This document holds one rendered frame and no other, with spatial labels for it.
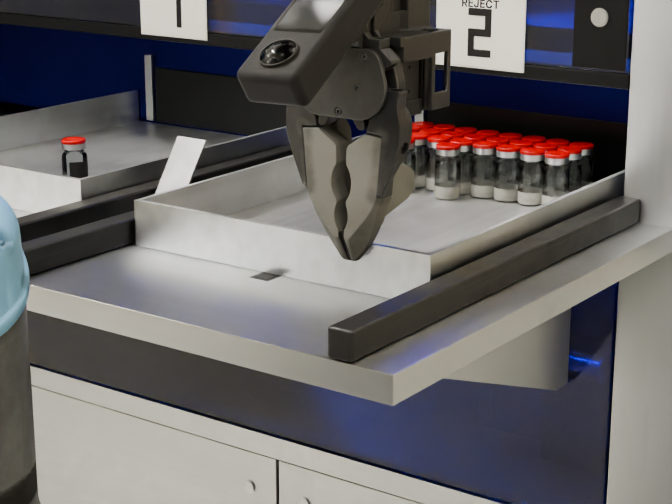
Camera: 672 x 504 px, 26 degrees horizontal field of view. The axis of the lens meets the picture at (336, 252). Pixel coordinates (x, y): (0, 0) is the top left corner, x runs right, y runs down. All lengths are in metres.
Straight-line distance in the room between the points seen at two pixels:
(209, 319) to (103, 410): 0.69
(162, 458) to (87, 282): 0.58
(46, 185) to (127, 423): 0.46
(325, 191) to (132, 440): 0.69
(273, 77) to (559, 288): 0.27
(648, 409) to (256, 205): 0.36
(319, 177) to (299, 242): 0.06
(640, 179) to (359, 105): 0.32
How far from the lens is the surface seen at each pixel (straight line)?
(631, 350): 1.22
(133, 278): 1.03
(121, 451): 1.62
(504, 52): 1.22
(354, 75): 0.93
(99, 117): 1.55
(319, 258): 1.00
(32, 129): 1.48
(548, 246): 1.05
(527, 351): 1.17
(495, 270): 0.98
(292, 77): 0.86
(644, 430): 1.24
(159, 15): 1.44
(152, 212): 1.09
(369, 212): 0.95
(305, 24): 0.90
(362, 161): 0.94
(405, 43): 0.94
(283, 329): 0.91
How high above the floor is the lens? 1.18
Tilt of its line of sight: 16 degrees down
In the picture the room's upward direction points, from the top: straight up
